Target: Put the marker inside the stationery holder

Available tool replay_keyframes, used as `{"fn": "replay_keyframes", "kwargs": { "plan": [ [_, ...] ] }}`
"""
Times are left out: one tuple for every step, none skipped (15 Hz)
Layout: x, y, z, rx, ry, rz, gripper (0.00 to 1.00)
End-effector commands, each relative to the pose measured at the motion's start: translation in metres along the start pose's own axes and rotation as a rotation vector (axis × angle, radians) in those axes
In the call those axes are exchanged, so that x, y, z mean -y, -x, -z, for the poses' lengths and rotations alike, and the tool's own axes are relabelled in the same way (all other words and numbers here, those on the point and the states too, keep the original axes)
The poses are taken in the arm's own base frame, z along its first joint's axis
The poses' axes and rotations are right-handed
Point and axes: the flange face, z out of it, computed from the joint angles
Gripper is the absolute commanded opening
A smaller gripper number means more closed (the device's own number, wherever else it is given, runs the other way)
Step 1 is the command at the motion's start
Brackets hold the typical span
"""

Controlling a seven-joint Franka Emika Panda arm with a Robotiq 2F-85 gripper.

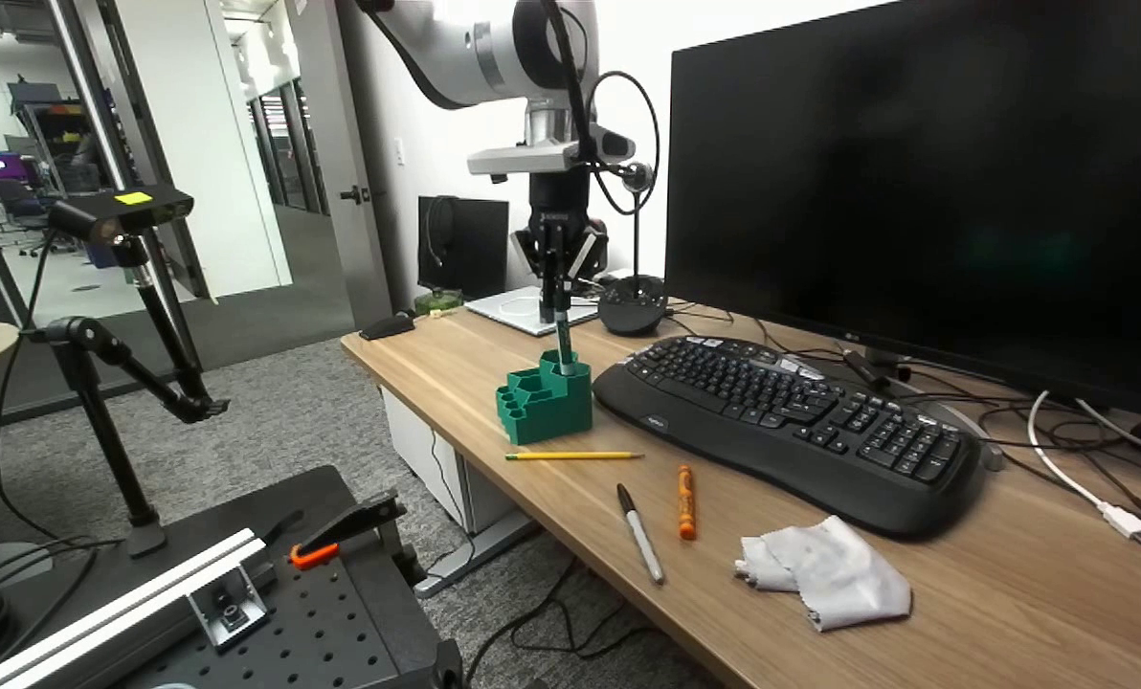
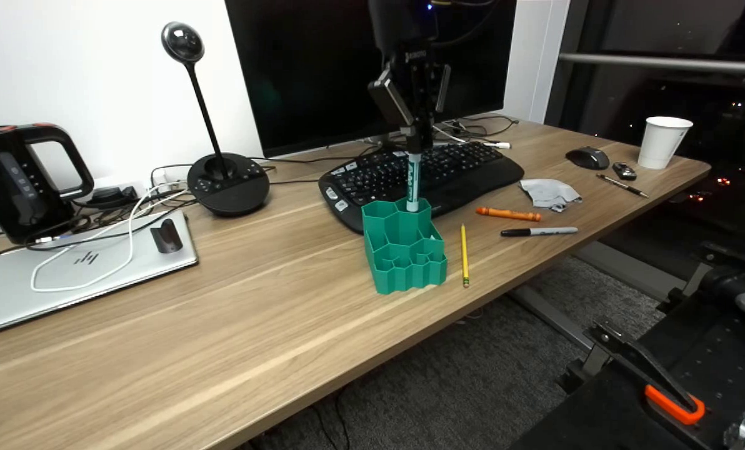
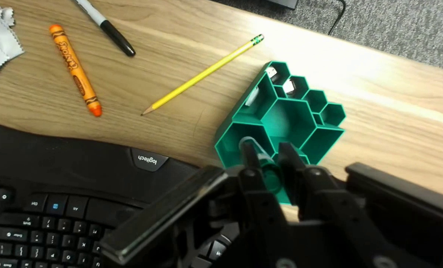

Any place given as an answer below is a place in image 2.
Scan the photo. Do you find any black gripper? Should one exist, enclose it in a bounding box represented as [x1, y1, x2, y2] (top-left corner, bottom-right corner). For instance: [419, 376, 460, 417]
[395, 45, 455, 157]

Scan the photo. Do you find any white marker with green cap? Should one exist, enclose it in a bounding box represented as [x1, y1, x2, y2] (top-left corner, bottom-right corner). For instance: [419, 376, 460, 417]
[402, 147, 424, 216]

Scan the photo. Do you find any green stationery holder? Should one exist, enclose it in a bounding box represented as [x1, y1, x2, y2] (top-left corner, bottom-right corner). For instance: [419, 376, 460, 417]
[359, 196, 449, 297]

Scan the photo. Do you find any orange marker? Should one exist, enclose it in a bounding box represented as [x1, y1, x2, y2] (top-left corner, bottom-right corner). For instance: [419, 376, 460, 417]
[474, 205, 545, 225]

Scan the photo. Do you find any black and silver marker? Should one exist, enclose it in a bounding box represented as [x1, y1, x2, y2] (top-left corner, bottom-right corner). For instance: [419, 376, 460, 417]
[497, 225, 582, 241]

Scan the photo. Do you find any black keyboard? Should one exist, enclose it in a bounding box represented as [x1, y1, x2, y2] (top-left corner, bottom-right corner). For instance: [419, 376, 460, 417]
[318, 140, 527, 236]

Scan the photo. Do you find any yellow pencil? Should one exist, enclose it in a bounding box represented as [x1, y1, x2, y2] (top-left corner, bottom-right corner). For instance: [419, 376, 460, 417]
[457, 223, 472, 293]

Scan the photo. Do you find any black computer monitor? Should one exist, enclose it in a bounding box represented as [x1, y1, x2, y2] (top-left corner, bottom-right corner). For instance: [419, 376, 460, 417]
[223, 0, 518, 160]

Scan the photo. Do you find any crumpled paper piece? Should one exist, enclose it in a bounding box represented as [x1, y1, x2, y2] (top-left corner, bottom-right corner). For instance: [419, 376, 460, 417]
[518, 176, 584, 216]

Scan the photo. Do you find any black computer mouse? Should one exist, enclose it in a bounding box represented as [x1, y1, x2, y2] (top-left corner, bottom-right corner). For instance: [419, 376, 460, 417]
[563, 145, 613, 172]

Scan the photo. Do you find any black conference webcam on stand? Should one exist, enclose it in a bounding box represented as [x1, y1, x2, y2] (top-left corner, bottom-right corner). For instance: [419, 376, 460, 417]
[159, 20, 273, 220]

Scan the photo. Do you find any small black key fob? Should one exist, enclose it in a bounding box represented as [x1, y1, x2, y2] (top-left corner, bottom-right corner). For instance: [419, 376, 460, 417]
[609, 160, 640, 182]

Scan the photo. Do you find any thin black and silver pen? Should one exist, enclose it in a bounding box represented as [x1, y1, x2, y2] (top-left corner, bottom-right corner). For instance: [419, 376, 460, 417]
[594, 172, 647, 201]

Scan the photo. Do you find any white paper cup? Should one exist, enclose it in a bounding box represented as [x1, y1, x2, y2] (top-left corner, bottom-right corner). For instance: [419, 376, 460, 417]
[635, 112, 697, 172]

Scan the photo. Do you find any small black adapter block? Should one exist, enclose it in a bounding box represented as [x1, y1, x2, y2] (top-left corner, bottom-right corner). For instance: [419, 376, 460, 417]
[148, 217, 185, 258]

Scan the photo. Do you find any black power adapter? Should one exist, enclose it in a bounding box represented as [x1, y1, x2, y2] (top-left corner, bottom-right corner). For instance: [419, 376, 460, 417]
[84, 182, 142, 213]

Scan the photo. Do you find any silver laptop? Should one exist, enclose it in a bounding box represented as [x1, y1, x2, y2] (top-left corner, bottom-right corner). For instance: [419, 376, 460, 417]
[0, 208, 202, 341]

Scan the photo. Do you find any black electric kettle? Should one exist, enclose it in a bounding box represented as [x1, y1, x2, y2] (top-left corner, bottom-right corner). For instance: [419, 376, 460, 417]
[0, 122, 98, 251]

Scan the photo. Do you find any bundle of grey cables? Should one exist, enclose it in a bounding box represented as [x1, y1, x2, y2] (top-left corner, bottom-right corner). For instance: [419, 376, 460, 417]
[428, 112, 518, 152]

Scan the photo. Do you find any grey metal rail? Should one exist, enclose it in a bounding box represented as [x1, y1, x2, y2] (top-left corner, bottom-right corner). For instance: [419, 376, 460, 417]
[558, 51, 745, 77]

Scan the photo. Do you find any white cable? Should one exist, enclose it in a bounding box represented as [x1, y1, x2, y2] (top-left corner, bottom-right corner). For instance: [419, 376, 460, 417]
[28, 188, 185, 295]

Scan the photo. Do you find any black clamp with orange handle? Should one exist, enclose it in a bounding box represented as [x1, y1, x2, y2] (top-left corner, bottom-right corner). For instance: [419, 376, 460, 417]
[587, 323, 710, 431]

